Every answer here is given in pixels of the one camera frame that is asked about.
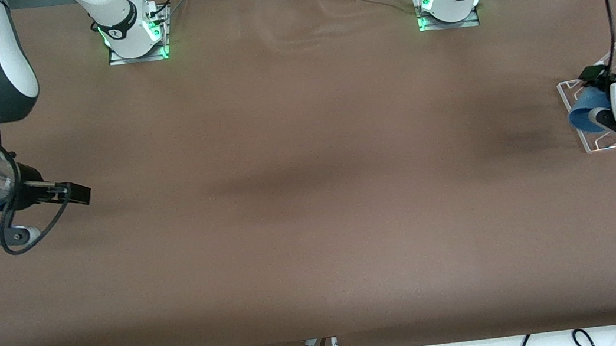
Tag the blue plastic cup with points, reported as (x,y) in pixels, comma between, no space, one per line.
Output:
(585,109)

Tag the brown table cover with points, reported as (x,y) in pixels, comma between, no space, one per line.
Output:
(315,225)

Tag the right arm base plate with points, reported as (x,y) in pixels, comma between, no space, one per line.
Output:
(163,43)

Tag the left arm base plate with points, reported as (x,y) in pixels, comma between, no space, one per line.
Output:
(472,20)

